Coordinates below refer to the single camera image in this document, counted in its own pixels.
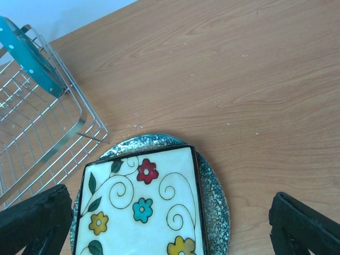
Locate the grey speckled round plate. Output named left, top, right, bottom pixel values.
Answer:
left=68, top=131, right=232, bottom=255

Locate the blue polka dot plate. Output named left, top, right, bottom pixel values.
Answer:
left=1, top=16, right=65, bottom=98

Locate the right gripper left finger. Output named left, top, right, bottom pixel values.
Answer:
left=1, top=184, right=73, bottom=254

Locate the chrome wire dish rack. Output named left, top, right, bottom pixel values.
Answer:
left=1, top=25, right=108, bottom=210

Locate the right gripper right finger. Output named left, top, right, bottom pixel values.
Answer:
left=268, top=192, right=339, bottom=254

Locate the white square floral plate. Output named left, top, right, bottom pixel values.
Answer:
left=73, top=145, right=208, bottom=254

